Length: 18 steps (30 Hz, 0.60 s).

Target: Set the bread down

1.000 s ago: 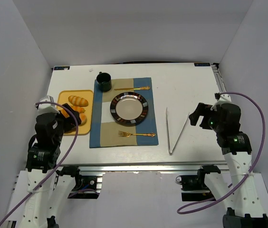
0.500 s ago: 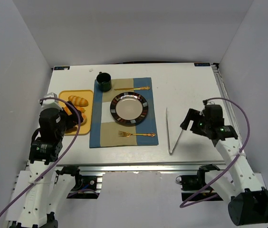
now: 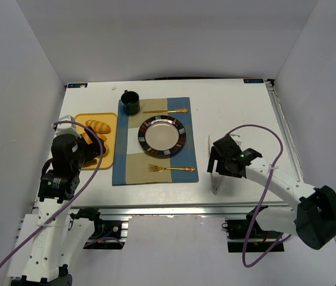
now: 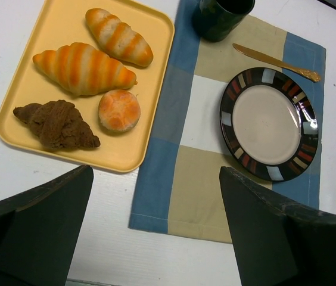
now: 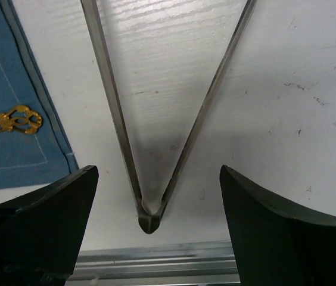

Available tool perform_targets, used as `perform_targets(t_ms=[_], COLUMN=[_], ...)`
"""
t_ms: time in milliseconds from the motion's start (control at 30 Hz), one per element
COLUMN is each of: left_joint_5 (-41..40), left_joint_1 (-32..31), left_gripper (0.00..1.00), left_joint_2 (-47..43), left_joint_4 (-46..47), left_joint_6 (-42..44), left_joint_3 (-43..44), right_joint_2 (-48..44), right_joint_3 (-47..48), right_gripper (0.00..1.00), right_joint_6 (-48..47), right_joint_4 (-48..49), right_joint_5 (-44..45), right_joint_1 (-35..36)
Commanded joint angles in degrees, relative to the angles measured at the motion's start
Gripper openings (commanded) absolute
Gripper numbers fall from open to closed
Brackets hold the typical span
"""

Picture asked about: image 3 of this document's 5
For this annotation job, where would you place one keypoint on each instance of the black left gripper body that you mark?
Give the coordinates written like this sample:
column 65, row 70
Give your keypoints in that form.
column 91, row 146

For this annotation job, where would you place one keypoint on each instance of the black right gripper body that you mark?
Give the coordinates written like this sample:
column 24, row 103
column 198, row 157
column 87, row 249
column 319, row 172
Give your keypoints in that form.
column 221, row 155

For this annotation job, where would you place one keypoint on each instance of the small round bread bun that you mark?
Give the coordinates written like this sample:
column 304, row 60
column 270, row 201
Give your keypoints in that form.
column 106, row 149

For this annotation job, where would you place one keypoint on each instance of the silver metal tongs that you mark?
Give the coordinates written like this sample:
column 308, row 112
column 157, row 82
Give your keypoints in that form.
column 215, row 178

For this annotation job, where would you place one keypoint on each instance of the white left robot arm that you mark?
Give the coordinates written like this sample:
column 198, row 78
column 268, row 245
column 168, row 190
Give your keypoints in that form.
column 52, row 254

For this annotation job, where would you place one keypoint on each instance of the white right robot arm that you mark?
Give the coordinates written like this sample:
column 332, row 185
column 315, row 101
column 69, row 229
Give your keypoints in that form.
column 310, row 213

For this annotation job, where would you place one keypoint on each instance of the golden croissant bread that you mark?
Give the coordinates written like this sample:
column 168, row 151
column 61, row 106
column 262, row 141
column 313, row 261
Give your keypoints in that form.
column 88, row 140

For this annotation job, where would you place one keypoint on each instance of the long striped bread roll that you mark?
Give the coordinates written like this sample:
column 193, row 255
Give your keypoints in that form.
column 98, row 126

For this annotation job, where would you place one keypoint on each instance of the yellow plastic tray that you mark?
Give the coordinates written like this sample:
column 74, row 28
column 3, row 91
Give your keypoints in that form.
column 111, row 120

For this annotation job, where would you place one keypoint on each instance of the blue beige checkered placemat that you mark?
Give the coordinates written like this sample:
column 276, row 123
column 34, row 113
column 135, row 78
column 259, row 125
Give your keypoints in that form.
column 131, row 162

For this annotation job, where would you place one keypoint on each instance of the dark rimmed ceramic plate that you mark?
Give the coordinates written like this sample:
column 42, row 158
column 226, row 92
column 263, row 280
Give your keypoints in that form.
column 162, row 136

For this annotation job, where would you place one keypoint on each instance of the gold butter knife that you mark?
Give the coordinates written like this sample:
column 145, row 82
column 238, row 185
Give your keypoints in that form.
column 181, row 110

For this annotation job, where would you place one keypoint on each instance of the gold fork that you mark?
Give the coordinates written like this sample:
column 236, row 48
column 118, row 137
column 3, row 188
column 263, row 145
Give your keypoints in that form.
column 156, row 168

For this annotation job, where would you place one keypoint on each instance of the blue label sticker left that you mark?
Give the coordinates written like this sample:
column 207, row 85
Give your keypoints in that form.
column 77, row 85

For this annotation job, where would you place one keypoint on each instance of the blue label sticker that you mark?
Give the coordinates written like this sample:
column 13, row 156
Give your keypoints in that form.
column 77, row 85
column 253, row 81

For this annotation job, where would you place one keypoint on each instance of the dark green mug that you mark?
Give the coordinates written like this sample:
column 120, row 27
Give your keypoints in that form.
column 130, row 102

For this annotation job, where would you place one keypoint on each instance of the blue label sticker right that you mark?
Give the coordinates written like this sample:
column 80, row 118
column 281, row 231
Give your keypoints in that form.
column 253, row 81

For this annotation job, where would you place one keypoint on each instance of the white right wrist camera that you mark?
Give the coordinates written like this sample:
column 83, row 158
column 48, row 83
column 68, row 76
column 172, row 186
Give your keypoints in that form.
column 237, row 139

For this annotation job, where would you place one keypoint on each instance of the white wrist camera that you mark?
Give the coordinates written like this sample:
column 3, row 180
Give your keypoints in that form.
column 65, row 128
column 237, row 139

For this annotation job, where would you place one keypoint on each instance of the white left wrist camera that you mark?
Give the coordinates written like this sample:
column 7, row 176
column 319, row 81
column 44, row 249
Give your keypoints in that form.
column 65, row 128

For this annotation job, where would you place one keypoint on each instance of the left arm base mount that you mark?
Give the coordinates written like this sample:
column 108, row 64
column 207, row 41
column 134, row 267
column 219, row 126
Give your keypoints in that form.
column 107, row 234

